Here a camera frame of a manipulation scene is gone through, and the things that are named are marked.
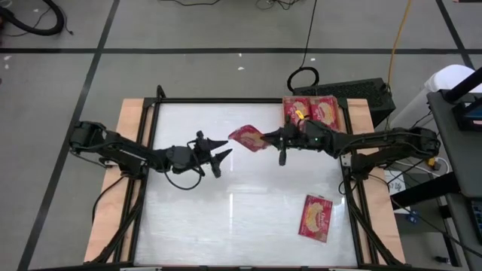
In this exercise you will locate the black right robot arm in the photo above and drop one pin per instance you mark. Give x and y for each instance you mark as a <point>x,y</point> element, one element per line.
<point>376,141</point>

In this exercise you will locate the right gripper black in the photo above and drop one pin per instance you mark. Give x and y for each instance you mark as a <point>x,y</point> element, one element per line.
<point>291,137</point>

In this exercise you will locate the yellow tag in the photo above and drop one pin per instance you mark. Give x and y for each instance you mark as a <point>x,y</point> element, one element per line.
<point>299,114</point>

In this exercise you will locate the white paper sheet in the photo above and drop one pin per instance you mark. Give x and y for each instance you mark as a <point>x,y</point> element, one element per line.
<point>395,186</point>

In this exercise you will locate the orange plastic basket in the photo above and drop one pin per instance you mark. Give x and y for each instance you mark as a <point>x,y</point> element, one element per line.
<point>283,120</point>

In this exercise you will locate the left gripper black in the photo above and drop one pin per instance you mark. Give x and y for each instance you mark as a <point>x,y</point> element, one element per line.
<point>201,152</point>

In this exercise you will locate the black pole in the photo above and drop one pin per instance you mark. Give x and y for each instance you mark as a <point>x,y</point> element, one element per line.
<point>463,84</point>

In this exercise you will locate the black bracket bar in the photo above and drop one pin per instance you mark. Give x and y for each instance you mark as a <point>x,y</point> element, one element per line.
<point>425,190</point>

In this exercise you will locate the small black floor object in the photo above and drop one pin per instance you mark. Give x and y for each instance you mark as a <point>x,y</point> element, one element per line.
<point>440,259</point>

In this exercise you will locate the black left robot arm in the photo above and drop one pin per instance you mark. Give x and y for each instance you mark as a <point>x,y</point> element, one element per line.
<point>124,152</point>

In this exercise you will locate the grey cart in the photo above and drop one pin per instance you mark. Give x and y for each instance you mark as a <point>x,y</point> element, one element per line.
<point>463,158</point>

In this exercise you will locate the white round bin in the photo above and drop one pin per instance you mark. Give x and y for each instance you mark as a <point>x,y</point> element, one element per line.
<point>418,109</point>

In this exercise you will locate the black computer case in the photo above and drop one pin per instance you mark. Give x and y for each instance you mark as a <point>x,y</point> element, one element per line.
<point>357,90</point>

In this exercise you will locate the red popcorn bag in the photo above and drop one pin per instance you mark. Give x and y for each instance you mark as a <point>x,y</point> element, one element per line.
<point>246,137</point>
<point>293,104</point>
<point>325,109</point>
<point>315,218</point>

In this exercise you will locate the black and blue device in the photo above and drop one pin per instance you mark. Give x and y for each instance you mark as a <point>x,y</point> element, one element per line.
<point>468,114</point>

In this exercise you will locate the dark keyboard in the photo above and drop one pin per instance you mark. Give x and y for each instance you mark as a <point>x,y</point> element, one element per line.
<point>477,222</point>

